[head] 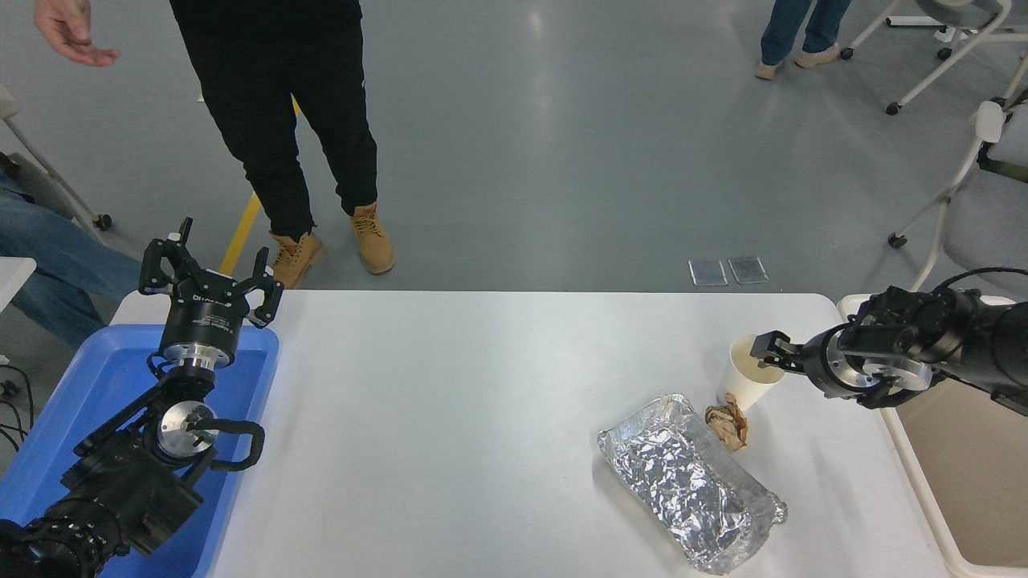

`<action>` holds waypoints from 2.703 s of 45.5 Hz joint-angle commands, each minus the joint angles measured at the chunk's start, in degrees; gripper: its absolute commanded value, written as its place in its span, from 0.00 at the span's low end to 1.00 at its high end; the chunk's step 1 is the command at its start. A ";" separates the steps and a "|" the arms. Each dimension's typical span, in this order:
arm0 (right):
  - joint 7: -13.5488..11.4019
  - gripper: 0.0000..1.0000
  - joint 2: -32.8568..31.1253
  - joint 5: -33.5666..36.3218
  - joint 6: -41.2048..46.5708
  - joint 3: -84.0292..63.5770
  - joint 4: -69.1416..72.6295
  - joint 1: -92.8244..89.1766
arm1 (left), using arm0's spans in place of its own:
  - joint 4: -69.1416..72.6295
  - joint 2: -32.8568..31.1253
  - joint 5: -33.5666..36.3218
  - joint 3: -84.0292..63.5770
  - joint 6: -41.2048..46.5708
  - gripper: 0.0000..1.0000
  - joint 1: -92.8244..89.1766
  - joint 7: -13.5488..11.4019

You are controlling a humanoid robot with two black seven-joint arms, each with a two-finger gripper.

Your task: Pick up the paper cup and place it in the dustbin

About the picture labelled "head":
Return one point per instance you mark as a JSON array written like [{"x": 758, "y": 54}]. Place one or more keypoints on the small white table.
[{"x": 12, "y": 277}]

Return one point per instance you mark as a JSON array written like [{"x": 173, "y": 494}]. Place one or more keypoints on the white frame wheeled chair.
[{"x": 964, "y": 32}]

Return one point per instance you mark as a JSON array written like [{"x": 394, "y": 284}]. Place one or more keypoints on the white paper cup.
[{"x": 743, "y": 385}]

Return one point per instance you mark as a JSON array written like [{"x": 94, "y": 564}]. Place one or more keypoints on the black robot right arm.
[{"x": 964, "y": 337}]

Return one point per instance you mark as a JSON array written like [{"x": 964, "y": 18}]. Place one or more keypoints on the standing person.
[{"x": 273, "y": 104}]

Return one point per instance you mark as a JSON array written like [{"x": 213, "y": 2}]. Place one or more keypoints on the grey seat wheeled chair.
[{"x": 988, "y": 225}]

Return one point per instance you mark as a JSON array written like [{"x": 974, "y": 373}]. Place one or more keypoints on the clear floor plate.
[
  {"x": 748, "y": 270},
  {"x": 707, "y": 272}
]

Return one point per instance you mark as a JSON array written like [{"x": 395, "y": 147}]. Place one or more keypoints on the seated person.
[{"x": 56, "y": 257}]

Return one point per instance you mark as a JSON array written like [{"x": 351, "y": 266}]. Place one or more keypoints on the crumpled tan paper ball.
[{"x": 727, "y": 425}]

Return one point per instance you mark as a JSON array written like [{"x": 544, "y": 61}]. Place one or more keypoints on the large pale bin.
[{"x": 964, "y": 482}]

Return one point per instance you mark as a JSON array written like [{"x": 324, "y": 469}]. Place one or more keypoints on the crumpled foil tray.
[{"x": 683, "y": 482}]

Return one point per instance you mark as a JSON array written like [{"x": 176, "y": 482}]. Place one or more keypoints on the person's right hand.
[{"x": 68, "y": 28}]

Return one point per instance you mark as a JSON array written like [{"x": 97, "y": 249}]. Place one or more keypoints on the walking person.
[{"x": 783, "y": 28}]

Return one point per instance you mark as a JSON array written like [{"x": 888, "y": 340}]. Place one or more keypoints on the blue plastic tray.
[{"x": 104, "y": 377}]

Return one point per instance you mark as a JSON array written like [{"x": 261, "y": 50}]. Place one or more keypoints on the white leg caster chair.
[{"x": 40, "y": 189}]

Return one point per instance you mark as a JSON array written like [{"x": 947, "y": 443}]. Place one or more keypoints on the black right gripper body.
[{"x": 821, "y": 361}]

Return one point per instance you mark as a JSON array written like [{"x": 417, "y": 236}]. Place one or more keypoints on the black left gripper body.
[{"x": 201, "y": 321}]

